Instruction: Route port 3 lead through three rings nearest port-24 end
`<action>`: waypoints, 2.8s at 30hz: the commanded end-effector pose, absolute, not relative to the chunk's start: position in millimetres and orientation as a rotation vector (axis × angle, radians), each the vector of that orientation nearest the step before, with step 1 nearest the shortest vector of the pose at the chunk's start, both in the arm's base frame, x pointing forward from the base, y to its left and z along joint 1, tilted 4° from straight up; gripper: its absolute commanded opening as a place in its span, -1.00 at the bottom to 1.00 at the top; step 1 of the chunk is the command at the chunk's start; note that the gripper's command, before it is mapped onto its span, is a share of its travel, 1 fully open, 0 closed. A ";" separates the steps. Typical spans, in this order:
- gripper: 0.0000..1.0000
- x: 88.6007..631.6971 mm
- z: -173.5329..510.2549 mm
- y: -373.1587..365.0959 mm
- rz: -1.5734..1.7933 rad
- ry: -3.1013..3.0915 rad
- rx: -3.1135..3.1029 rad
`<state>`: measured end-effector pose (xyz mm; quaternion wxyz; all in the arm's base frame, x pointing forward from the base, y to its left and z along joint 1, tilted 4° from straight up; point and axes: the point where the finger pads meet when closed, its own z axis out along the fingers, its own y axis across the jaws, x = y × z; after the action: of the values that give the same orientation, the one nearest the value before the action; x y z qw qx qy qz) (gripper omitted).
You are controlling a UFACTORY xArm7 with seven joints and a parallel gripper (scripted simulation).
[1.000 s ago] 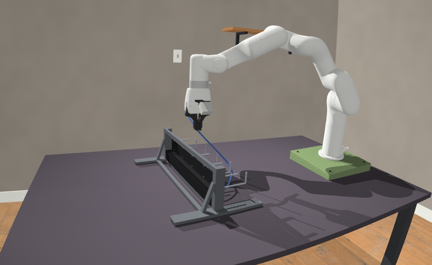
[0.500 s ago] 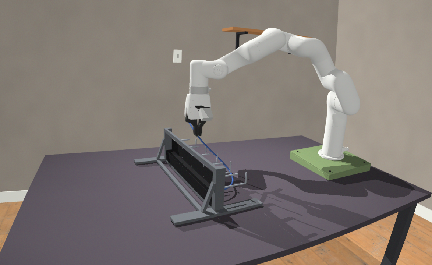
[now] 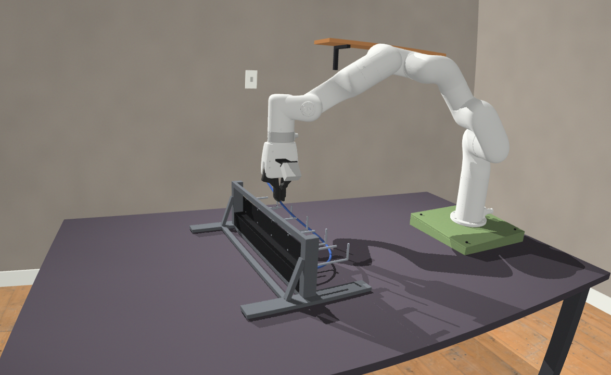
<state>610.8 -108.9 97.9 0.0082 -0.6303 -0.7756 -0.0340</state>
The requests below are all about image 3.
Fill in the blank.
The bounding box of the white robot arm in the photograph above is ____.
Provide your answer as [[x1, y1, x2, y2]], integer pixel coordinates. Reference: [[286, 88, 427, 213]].
[[268, 44, 510, 227]]

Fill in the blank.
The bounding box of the grey patch panel rack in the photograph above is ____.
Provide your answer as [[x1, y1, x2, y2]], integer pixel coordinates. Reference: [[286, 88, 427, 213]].
[[189, 181, 372, 319]]

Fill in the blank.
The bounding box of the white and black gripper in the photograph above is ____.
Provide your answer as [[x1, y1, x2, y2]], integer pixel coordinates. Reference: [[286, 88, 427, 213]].
[[261, 141, 298, 202]]

